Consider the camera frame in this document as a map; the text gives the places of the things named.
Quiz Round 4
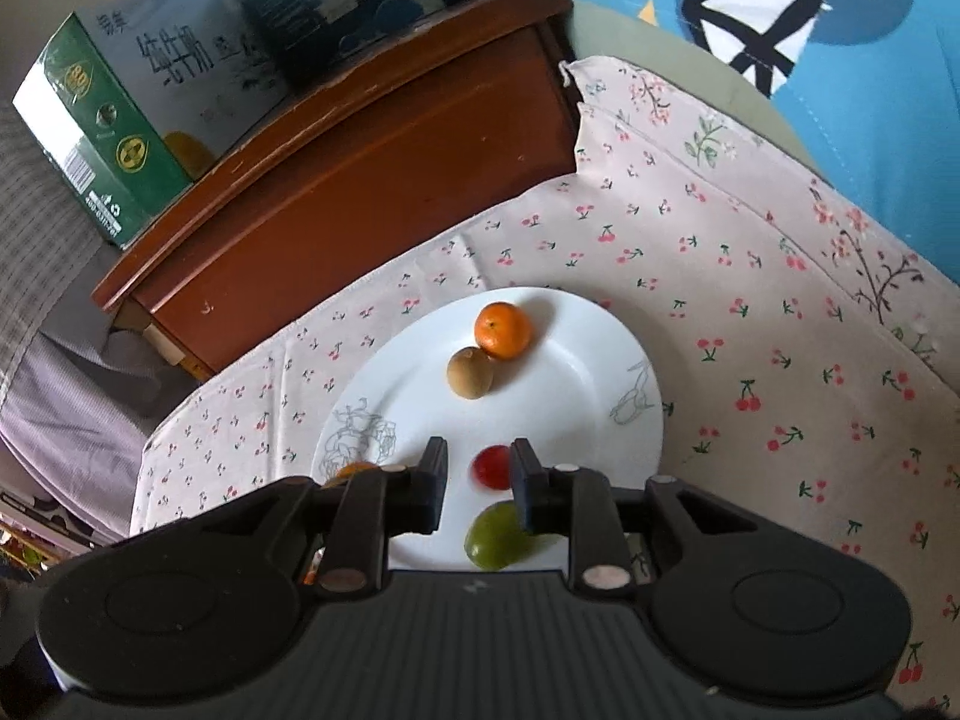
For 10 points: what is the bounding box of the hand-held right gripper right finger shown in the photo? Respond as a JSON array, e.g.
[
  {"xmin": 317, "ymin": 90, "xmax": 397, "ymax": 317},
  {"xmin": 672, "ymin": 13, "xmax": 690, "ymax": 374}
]
[{"xmin": 510, "ymin": 436, "xmax": 758, "ymax": 593}]

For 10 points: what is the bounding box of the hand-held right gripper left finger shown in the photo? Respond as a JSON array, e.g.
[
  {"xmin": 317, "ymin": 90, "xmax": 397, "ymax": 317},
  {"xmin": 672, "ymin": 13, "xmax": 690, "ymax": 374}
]
[{"xmin": 187, "ymin": 435, "xmax": 451, "ymax": 593}]

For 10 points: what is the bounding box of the red cherry tomato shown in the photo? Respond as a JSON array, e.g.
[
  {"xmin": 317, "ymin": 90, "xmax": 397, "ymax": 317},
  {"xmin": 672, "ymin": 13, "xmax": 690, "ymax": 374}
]
[{"xmin": 471, "ymin": 445, "xmax": 515, "ymax": 491}]

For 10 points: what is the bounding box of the green jujube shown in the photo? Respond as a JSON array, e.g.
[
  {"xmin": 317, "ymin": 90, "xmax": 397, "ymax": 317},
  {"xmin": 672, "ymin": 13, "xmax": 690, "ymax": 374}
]
[{"xmin": 464, "ymin": 501, "xmax": 537, "ymax": 571}]

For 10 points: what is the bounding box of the white oval plate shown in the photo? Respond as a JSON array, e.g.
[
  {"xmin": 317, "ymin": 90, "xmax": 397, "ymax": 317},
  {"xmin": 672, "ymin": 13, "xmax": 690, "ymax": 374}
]
[{"xmin": 310, "ymin": 286, "xmax": 665, "ymax": 571}]

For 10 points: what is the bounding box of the brown kiwi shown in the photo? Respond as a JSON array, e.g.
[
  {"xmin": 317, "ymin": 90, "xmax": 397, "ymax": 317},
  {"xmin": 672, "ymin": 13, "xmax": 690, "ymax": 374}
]
[{"xmin": 447, "ymin": 346, "xmax": 497, "ymax": 398}]

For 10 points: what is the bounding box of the cherry print cloth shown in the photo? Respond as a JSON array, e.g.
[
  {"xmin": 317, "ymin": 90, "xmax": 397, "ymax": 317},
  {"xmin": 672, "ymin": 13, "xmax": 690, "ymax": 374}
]
[{"xmin": 127, "ymin": 54, "xmax": 960, "ymax": 698}]

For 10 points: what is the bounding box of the brown wooden nightstand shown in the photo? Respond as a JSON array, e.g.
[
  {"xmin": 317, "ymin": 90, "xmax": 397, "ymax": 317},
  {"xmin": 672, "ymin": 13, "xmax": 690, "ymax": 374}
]
[{"xmin": 91, "ymin": 0, "xmax": 582, "ymax": 383}]

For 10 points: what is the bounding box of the pale purple cloth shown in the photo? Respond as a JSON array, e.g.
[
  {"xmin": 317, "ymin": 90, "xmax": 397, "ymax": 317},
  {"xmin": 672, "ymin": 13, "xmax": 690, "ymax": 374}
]
[{"xmin": 0, "ymin": 330, "xmax": 196, "ymax": 541}]

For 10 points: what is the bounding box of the olive green bedsheet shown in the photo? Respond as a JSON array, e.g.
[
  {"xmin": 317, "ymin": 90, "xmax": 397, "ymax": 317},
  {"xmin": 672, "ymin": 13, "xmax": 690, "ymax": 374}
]
[{"xmin": 559, "ymin": 0, "xmax": 826, "ymax": 181}]

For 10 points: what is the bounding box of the checked grey cloth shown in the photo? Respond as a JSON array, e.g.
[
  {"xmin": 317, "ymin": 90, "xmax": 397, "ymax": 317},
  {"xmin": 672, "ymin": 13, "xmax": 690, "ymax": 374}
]
[{"xmin": 0, "ymin": 101, "xmax": 110, "ymax": 421}]

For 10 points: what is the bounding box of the green carton box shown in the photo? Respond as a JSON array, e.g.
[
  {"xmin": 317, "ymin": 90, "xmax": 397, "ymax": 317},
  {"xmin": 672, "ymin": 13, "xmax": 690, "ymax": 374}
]
[{"xmin": 13, "ymin": 0, "xmax": 293, "ymax": 250}]

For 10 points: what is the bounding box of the blue printed pillow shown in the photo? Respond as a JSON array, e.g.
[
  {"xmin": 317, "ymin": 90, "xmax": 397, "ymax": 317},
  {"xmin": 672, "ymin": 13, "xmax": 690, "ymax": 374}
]
[{"xmin": 480, "ymin": 0, "xmax": 960, "ymax": 275}]

